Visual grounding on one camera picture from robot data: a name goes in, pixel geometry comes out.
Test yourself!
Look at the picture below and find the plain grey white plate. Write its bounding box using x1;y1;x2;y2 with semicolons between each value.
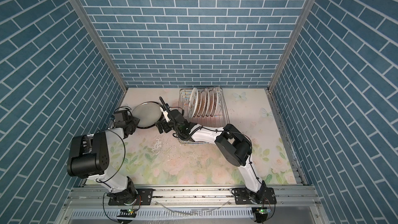
132;102;164;128

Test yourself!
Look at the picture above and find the dark patterned rim plate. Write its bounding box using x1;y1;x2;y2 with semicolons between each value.
131;101;164;130

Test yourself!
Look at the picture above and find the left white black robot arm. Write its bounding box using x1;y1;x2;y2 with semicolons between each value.
67;106;140;205

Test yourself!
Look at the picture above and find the strawberry print blue rim plate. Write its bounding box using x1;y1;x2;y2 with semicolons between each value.
188;88;198;118

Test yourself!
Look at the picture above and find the red rim white plate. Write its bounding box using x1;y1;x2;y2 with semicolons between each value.
197;90;206;117

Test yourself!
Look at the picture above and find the patterned brown white plate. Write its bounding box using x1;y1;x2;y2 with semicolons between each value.
210;87;218;117

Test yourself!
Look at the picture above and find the left green circuit board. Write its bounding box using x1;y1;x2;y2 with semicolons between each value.
117;208;137;219

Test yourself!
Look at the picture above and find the green circuit board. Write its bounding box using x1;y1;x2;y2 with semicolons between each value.
252;207;272;219
117;208;137;219

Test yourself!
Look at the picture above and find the right green circuit board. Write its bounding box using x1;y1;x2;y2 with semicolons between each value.
252;207;272;219

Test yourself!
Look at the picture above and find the silver wire dish rack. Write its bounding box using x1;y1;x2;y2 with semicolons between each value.
178;87;230;129

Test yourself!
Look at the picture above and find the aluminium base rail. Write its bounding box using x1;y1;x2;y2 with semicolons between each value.
57;184;329;224

